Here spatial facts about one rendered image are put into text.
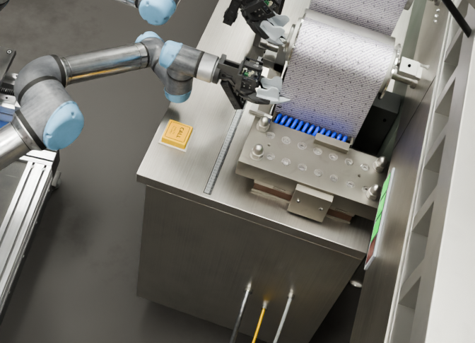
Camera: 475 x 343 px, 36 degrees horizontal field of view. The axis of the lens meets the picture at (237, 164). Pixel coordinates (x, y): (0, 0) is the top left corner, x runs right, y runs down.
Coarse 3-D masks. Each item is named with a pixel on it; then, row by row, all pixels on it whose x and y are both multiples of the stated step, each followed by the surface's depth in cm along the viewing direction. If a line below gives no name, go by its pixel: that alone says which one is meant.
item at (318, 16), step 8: (312, 16) 195; (320, 16) 195; (328, 16) 197; (328, 24) 194; (336, 24) 195; (344, 24) 195; (352, 24) 196; (352, 32) 194; (360, 32) 194; (368, 32) 195; (376, 32) 196; (384, 40) 194; (392, 40) 195
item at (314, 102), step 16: (288, 80) 190; (304, 80) 188; (288, 96) 195; (304, 96) 193; (320, 96) 191; (336, 96) 190; (352, 96) 188; (288, 112) 200; (304, 112) 198; (320, 112) 196; (336, 112) 194; (352, 112) 193; (320, 128) 201; (336, 128) 199; (352, 128) 197
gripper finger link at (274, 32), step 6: (264, 24) 183; (270, 24) 183; (264, 30) 184; (270, 30) 184; (276, 30) 183; (282, 30) 183; (270, 36) 185; (276, 36) 185; (276, 42) 187; (282, 42) 188
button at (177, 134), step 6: (168, 126) 206; (174, 126) 207; (180, 126) 207; (186, 126) 207; (168, 132) 205; (174, 132) 205; (180, 132) 206; (186, 132) 206; (162, 138) 204; (168, 138) 204; (174, 138) 204; (180, 138) 205; (186, 138) 205; (174, 144) 205; (180, 144) 204; (186, 144) 206
